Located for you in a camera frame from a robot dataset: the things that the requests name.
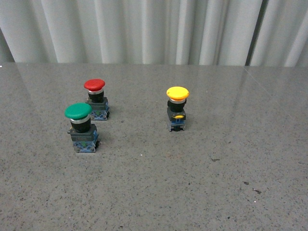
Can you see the green mushroom push button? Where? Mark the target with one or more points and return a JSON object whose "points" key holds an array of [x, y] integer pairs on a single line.
{"points": [[83, 133]]}

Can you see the white pleated curtain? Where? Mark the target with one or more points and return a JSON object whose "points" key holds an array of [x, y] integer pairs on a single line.
{"points": [[205, 32]]}

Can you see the yellow mushroom push button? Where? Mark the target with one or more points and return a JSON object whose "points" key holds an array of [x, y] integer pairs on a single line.
{"points": [[175, 107]]}

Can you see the red mushroom push button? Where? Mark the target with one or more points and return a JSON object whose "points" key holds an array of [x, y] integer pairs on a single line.
{"points": [[96, 99]]}

